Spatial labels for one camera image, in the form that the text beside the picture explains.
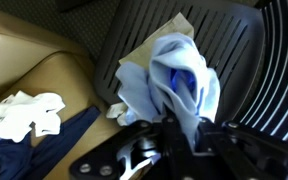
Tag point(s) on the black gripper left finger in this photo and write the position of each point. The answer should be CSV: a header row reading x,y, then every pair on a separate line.
x,y
130,156

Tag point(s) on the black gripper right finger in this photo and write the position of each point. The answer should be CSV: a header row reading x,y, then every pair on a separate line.
x,y
250,153

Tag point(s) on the light blue shirt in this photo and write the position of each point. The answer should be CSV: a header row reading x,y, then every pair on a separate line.
x,y
180,80

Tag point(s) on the crumpled white cloth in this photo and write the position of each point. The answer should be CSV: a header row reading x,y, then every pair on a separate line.
x,y
27,115

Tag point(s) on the navy blue garment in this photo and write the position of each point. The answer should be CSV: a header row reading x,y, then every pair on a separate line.
x,y
17,156

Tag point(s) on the beige grey cloth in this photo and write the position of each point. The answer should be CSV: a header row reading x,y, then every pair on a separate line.
x,y
170,33

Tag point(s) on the open cardboard box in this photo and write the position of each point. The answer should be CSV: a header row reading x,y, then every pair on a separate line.
x,y
34,56

